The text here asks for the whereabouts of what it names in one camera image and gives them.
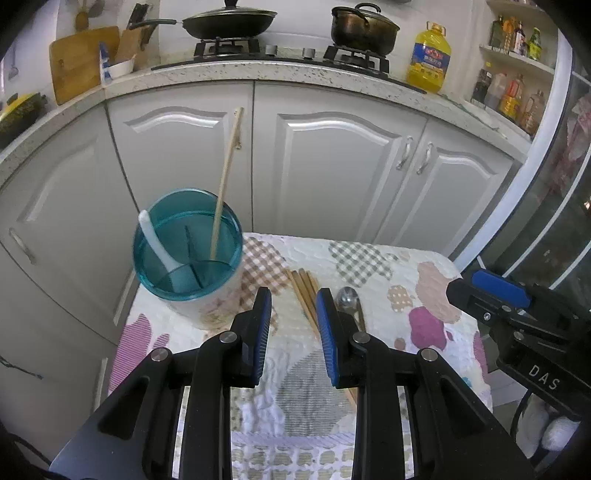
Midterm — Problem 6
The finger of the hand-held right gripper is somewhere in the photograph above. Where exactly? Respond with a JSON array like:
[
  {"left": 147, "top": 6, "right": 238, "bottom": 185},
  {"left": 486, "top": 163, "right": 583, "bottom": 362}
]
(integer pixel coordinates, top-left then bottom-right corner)
[
  {"left": 471, "top": 270, "right": 531, "bottom": 308},
  {"left": 445, "top": 277, "right": 514, "bottom": 325}
]

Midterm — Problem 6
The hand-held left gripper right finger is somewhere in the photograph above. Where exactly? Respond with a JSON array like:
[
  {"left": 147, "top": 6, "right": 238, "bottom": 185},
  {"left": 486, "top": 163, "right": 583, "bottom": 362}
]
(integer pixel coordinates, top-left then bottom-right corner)
[{"left": 315, "top": 287, "right": 536, "bottom": 480}]

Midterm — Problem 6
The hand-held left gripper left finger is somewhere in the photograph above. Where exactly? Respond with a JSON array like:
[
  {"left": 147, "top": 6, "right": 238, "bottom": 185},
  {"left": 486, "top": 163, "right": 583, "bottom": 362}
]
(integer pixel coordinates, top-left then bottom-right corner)
[{"left": 48, "top": 286, "right": 273, "bottom": 480}]

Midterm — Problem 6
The metal spoon with brass handle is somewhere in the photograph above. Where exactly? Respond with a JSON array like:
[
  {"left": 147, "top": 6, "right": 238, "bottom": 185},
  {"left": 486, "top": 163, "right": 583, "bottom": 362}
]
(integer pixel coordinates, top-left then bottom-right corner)
[{"left": 335, "top": 286, "right": 368, "bottom": 334}]

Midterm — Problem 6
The light bamboo chopstick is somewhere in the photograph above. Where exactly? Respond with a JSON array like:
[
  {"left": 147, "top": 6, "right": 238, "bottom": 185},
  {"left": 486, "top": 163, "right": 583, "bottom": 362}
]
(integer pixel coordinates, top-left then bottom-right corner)
[
  {"left": 287, "top": 271, "right": 358, "bottom": 409},
  {"left": 209, "top": 107, "right": 245, "bottom": 261},
  {"left": 294, "top": 271, "right": 320, "bottom": 326}
]

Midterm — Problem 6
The teal and white utensil holder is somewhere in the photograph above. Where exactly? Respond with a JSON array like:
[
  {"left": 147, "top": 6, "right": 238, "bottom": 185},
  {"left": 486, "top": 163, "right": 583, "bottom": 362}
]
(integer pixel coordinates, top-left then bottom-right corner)
[{"left": 133, "top": 187, "right": 245, "bottom": 324}]

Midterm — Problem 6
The patchwork quilted cloth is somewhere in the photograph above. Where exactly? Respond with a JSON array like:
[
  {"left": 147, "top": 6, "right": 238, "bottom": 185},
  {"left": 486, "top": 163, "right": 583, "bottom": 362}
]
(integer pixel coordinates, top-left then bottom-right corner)
[{"left": 108, "top": 233, "right": 494, "bottom": 480}]

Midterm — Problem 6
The white fuzzy cushion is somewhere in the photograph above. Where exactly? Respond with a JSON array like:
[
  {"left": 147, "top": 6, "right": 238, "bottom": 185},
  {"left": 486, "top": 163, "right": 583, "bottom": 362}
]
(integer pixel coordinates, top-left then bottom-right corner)
[{"left": 525, "top": 396, "right": 580, "bottom": 454}]

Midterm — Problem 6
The white cabinet door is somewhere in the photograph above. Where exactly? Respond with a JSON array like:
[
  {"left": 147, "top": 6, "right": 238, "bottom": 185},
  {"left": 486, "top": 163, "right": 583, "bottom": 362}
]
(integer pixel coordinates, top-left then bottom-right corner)
[
  {"left": 399, "top": 117, "right": 525, "bottom": 261},
  {"left": 253, "top": 83, "right": 430, "bottom": 252},
  {"left": 0, "top": 102, "right": 139, "bottom": 347},
  {"left": 105, "top": 82, "right": 256, "bottom": 234}
]

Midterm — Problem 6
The white plastic spoon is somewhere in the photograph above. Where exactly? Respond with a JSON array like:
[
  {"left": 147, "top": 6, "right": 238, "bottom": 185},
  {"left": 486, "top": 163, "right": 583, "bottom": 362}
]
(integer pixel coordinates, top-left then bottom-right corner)
[{"left": 139, "top": 210, "right": 182, "bottom": 274}]

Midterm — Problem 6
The clear amber bottle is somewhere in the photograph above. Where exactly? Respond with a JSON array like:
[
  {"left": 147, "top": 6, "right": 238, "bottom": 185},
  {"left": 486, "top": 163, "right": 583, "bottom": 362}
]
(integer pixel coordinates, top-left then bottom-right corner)
[{"left": 519, "top": 90, "right": 547, "bottom": 137}]

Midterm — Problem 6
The orange bottle red label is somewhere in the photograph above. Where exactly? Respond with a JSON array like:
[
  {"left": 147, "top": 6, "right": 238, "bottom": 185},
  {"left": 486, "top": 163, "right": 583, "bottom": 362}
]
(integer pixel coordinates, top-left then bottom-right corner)
[{"left": 501, "top": 74, "right": 525, "bottom": 120}]

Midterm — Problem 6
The dark soy sauce bottle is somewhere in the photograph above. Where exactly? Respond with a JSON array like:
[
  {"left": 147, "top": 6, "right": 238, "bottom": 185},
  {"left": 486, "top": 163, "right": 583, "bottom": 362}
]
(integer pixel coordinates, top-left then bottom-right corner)
[{"left": 472, "top": 62, "right": 493, "bottom": 105}]

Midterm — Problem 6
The white corner shelf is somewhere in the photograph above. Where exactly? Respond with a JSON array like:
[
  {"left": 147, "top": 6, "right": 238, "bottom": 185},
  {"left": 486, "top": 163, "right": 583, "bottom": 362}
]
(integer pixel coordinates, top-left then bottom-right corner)
[{"left": 468, "top": 0, "right": 561, "bottom": 139}]

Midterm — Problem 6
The yellow cooking oil bottle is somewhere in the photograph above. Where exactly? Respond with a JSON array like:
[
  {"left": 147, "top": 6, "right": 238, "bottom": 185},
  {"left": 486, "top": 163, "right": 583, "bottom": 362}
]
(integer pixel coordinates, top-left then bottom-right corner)
[{"left": 406, "top": 22, "right": 448, "bottom": 94}]

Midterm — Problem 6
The speckled stone countertop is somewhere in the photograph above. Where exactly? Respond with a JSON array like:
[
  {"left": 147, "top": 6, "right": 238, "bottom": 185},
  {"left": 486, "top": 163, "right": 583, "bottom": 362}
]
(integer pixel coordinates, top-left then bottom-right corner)
[{"left": 0, "top": 58, "right": 536, "bottom": 185}]

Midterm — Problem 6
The black gas stove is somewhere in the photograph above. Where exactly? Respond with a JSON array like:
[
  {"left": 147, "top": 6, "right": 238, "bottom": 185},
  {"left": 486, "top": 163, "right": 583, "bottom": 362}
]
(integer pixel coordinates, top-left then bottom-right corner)
[{"left": 151, "top": 38, "right": 428, "bottom": 95}]

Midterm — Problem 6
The dark cooking pot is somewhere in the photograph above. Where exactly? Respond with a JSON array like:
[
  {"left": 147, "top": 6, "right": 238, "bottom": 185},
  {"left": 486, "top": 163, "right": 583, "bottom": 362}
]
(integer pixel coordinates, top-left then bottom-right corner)
[{"left": 330, "top": 14, "right": 400, "bottom": 57}]

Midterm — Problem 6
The white bowl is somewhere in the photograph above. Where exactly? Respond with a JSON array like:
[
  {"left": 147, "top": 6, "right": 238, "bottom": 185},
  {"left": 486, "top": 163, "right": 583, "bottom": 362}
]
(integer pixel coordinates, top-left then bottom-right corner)
[{"left": 105, "top": 56, "right": 137, "bottom": 80}]

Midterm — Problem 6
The dark pot lid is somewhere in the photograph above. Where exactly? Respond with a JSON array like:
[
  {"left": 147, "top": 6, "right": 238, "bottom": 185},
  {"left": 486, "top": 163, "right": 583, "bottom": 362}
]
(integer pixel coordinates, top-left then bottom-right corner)
[{"left": 331, "top": 3, "right": 399, "bottom": 26}]

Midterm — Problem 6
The black frying pan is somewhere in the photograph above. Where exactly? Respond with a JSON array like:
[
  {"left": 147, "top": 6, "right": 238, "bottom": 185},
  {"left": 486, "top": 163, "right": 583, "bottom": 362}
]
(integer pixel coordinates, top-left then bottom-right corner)
[{"left": 128, "top": 11, "right": 274, "bottom": 41}]

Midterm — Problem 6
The blue and white packet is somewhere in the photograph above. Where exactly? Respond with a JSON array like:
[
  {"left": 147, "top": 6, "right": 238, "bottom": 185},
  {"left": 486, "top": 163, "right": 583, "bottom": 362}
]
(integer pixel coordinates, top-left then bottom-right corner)
[{"left": 98, "top": 42, "right": 114, "bottom": 86}]

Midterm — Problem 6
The wooden knife block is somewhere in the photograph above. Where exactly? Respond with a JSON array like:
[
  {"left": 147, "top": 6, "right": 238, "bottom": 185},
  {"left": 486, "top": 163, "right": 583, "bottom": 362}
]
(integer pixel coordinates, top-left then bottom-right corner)
[{"left": 115, "top": 4, "right": 157, "bottom": 65}]

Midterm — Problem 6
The glass pan lid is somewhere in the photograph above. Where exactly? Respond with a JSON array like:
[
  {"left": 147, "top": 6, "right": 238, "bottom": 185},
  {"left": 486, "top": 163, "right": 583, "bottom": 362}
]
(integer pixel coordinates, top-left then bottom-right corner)
[{"left": 182, "top": 0, "right": 272, "bottom": 27}]

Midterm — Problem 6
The wooden cutting board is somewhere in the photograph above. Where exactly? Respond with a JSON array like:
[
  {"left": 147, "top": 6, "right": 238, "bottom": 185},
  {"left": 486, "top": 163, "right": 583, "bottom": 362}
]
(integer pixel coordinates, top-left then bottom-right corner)
[{"left": 49, "top": 26, "right": 122, "bottom": 106}]

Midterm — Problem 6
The dark pan with yellow rim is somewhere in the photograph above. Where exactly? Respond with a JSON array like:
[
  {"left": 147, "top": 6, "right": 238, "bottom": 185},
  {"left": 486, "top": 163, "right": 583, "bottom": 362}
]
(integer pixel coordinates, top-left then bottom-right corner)
[{"left": 0, "top": 92, "right": 48, "bottom": 136}]

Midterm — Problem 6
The black metal chair frame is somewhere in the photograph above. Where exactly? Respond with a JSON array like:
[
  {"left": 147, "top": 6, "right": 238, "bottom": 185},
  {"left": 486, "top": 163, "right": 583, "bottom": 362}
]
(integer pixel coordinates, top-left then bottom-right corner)
[{"left": 510, "top": 387, "right": 534, "bottom": 446}]

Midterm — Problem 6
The glass door with white frame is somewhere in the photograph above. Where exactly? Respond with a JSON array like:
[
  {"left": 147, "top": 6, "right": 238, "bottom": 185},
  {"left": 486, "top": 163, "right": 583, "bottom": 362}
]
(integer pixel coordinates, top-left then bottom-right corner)
[{"left": 455, "top": 28, "right": 591, "bottom": 324}]

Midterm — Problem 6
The black cable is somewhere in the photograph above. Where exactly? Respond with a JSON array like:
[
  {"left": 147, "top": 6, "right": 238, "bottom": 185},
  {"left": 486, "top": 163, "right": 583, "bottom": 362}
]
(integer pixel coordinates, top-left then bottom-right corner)
[{"left": 0, "top": 354, "right": 47, "bottom": 381}]

